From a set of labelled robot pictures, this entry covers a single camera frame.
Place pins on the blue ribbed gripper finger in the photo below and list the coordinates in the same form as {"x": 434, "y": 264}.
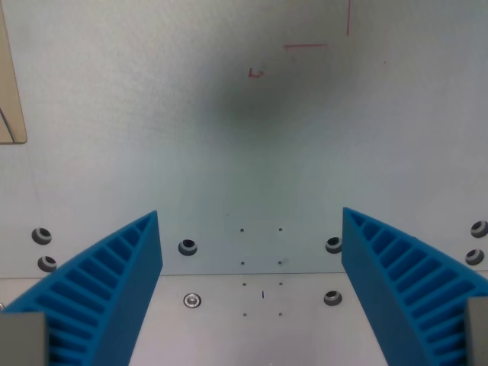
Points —
{"x": 114, "y": 289}
{"x": 385, "y": 282}

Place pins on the shiny silver screw head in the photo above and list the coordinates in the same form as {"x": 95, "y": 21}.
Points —
{"x": 192, "y": 300}

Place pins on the beige panel edge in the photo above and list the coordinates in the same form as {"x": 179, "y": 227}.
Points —
{"x": 9, "y": 95}

